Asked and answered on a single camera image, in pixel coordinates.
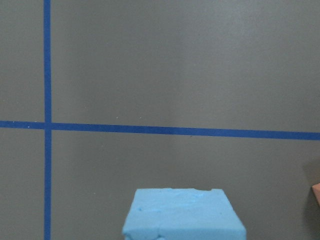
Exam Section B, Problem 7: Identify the light blue foam block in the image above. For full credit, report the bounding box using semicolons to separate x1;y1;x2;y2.
122;188;247;240

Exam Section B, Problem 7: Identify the orange foam block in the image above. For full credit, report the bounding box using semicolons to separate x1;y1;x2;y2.
311;183;320;205

